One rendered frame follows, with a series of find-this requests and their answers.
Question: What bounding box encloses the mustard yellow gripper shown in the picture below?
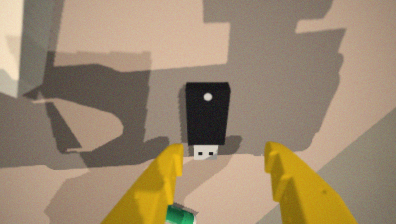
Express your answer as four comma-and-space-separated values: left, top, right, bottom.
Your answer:
100, 141, 358, 224

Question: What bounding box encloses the black usb stick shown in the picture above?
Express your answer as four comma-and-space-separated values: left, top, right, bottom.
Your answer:
185, 82, 231, 160

